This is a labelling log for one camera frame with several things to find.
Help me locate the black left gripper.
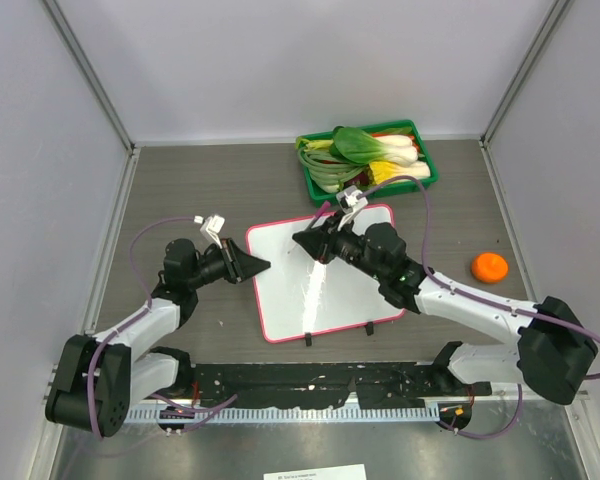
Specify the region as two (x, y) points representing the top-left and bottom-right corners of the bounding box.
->
(187, 238), (268, 290)

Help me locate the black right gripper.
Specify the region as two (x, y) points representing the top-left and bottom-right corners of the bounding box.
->
(294, 210), (386, 282)

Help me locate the magenta capped whiteboard marker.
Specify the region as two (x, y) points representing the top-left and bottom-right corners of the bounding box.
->
(306, 201), (331, 230)

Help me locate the pink framed whiteboard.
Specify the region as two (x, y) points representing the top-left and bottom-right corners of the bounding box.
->
(245, 216), (405, 343)

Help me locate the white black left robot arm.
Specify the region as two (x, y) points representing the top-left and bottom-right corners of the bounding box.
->
(45, 238), (271, 437)

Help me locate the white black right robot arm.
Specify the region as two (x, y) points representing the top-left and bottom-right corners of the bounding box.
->
(292, 222), (598, 405)

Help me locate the green plastic tray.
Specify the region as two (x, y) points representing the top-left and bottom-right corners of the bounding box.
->
(295, 120), (439, 206)

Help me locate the green long beans bundle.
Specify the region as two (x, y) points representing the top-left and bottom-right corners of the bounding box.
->
(296, 137), (366, 194)

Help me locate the yellow leaf cabbage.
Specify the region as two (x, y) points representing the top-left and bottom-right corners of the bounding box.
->
(368, 161), (431, 186)

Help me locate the green bok choy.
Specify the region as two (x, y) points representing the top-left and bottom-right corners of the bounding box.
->
(332, 127), (421, 166)

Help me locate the red chili pepper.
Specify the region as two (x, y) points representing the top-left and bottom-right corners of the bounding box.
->
(371, 132), (420, 152)

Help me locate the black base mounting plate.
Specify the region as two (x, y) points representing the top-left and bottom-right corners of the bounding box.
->
(194, 362), (492, 410)

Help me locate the orange ball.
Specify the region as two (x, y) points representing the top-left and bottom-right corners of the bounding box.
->
(471, 252), (509, 284)

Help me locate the white paper label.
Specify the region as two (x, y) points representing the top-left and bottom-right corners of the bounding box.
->
(263, 464), (367, 480)

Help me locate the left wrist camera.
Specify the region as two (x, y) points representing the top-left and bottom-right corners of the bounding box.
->
(193, 214), (225, 247)

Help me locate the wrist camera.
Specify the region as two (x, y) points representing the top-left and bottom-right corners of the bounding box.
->
(336, 185), (368, 230)
(193, 214), (225, 247)

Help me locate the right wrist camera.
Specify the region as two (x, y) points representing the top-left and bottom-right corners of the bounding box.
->
(336, 185), (368, 230)

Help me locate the grey slotted cable duct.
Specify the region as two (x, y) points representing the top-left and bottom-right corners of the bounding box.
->
(125, 402), (440, 427)

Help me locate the left aluminium frame post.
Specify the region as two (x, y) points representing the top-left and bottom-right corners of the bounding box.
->
(40, 0), (135, 153)

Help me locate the aluminium frame post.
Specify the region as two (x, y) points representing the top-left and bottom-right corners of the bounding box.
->
(40, 0), (135, 153)
(480, 0), (573, 147)

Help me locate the right aluminium frame post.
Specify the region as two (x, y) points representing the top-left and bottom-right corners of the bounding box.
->
(480, 0), (573, 147)

